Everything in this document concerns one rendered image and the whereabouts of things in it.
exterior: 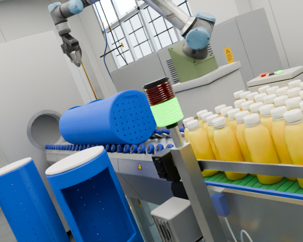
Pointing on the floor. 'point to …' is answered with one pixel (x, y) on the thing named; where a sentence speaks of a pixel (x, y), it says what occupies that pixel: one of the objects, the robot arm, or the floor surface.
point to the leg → (141, 219)
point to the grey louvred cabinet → (161, 72)
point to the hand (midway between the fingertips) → (79, 64)
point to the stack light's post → (197, 193)
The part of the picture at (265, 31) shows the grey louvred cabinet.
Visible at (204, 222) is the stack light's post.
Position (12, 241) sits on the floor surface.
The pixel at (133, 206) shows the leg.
